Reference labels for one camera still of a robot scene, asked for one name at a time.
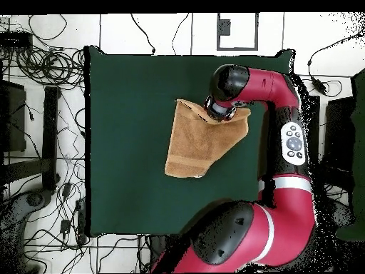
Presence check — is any dark rectangular box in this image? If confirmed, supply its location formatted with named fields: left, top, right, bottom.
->
left=323, top=96, right=356, bottom=172
left=0, top=80, right=27, bottom=153

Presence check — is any thin black cable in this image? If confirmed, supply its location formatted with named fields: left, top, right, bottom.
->
left=171, top=12, right=190, bottom=56

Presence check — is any grey square floor frame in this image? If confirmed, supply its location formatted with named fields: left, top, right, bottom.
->
left=216, top=12, right=259, bottom=51

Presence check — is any black cable with plug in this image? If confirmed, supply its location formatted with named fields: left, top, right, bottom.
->
left=130, top=13, right=157, bottom=56

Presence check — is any coiled black cable bundle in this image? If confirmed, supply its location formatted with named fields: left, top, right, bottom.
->
left=15, top=46, right=86, bottom=86

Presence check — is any black stand column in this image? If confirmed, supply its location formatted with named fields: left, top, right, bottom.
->
left=148, top=235, right=172, bottom=258

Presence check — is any black power adapter with cable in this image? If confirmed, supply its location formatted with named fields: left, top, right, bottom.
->
left=307, top=32, right=365, bottom=98

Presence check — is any flat black device box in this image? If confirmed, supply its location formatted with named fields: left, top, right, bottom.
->
left=0, top=31, right=34, bottom=49

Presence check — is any small dark grey box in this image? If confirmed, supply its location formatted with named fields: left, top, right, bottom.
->
left=218, top=19, right=231, bottom=36

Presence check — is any black power strip with plugs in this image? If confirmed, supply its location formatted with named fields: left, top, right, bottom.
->
left=76, top=199, right=87, bottom=245

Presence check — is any tan terry towel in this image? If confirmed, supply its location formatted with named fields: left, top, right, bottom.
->
left=164, top=98, right=252, bottom=179

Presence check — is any dark green table cloth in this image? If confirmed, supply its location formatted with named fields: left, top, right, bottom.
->
left=83, top=45, right=296, bottom=238

